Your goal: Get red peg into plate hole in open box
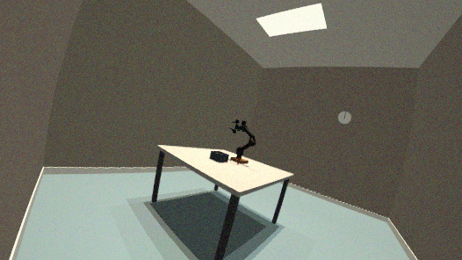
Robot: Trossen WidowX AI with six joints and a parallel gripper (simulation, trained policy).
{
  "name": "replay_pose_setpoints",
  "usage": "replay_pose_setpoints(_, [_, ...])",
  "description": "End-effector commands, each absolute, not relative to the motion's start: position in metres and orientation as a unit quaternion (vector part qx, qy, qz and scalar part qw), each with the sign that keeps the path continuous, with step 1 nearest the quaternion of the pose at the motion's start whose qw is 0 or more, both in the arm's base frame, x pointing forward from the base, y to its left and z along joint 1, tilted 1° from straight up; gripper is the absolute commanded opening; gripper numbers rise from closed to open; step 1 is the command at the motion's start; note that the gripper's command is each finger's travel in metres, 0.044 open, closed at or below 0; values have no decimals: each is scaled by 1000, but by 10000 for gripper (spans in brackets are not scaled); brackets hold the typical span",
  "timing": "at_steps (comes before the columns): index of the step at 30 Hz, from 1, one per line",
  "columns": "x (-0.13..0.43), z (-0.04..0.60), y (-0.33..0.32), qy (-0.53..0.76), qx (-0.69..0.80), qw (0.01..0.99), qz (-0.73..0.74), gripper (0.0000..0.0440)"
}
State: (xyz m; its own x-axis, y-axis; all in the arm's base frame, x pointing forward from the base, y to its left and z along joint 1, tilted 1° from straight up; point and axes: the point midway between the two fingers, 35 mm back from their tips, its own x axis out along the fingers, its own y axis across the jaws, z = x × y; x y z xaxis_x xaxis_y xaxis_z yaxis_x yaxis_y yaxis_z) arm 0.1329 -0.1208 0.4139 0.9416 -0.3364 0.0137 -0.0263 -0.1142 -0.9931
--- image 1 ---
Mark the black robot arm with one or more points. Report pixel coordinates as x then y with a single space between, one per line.
239 150

